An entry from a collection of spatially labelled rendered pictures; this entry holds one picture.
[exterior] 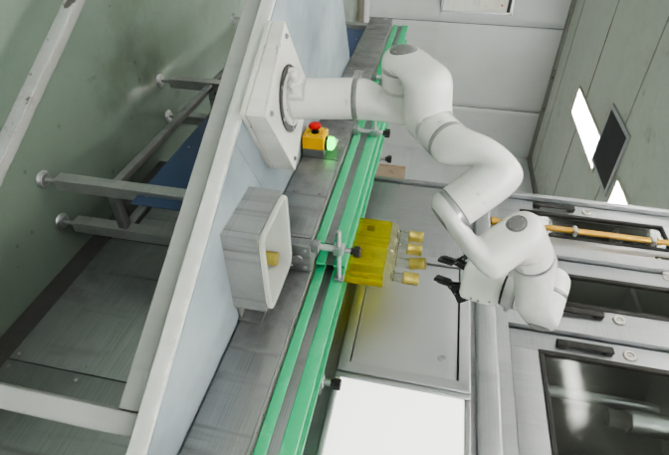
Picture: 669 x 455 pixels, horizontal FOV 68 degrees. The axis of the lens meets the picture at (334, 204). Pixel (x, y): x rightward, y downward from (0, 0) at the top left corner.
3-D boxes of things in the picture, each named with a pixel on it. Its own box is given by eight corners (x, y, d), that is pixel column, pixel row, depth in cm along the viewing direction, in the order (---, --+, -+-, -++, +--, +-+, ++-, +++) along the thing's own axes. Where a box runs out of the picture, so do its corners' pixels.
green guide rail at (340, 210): (315, 244, 128) (344, 248, 126) (315, 241, 127) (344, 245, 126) (393, 26, 262) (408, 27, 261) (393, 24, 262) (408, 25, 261)
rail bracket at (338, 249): (312, 279, 129) (358, 287, 127) (309, 231, 119) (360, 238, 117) (314, 271, 132) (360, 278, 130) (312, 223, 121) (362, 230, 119)
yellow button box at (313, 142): (301, 155, 156) (324, 157, 155) (300, 134, 152) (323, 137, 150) (307, 143, 162) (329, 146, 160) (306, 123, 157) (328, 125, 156)
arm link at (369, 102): (352, 131, 113) (423, 132, 109) (348, 78, 104) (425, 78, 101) (358, 110, 120) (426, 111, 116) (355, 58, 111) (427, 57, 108)
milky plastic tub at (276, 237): (235, 308, 113) (272, 314, 111) (221, 234, 99) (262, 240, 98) (260, 256, 126) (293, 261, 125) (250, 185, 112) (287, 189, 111)
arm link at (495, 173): (411, 148, 94) (450, 190, 83) (470, 105, 92) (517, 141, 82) (437, 189, 103) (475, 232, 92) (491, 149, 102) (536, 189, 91)
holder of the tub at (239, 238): (236, 322, 116) (268, 327, 115) (219, 234, 99) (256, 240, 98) (260, 270, 129) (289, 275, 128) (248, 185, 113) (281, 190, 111)
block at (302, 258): (285, 271, 129) (311, 275, 128) (283, 244, 123) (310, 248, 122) (289, 261, 132) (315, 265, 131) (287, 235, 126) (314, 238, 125)
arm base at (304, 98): (274, 99, 105) (344, 100, 102) (283, 51, 109) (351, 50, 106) (292, 135, 119) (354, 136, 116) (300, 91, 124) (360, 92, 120)
